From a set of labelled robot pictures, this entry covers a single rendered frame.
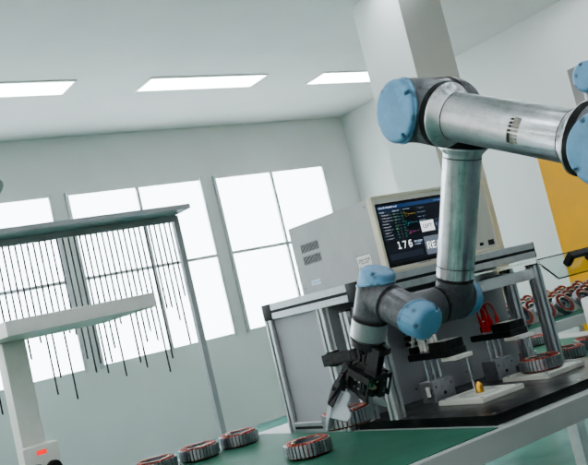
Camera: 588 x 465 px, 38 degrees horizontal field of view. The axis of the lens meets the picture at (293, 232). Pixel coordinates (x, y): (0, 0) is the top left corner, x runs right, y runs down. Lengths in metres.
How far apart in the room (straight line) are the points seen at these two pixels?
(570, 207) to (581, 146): 4.91
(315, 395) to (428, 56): 4.49
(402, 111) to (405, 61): 4.94
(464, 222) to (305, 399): 0.89
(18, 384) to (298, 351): 0.73
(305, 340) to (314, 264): 0.24
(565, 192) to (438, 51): 1.43
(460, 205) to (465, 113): 0.27
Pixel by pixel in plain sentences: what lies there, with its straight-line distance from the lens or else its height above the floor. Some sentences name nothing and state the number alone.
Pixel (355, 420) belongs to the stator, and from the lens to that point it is 1.81.
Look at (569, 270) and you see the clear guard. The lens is 2.24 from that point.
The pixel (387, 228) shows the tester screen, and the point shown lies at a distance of 2.20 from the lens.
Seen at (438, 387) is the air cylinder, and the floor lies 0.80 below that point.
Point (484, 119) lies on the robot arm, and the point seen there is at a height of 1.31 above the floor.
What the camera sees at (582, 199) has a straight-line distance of 6.12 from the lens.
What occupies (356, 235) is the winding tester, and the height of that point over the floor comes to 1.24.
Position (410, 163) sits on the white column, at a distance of 6.45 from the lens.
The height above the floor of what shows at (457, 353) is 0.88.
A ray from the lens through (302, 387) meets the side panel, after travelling 2.36.
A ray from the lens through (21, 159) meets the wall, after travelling 8.62.
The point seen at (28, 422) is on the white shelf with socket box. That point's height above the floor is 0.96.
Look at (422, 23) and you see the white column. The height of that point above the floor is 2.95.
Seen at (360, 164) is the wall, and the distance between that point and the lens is 10.46.
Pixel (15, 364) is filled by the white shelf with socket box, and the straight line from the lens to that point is 2.27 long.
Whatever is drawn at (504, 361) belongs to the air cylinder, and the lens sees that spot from 2.41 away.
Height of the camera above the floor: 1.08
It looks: 5 degrees up
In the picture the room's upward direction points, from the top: 13 degrees counter-clockwise
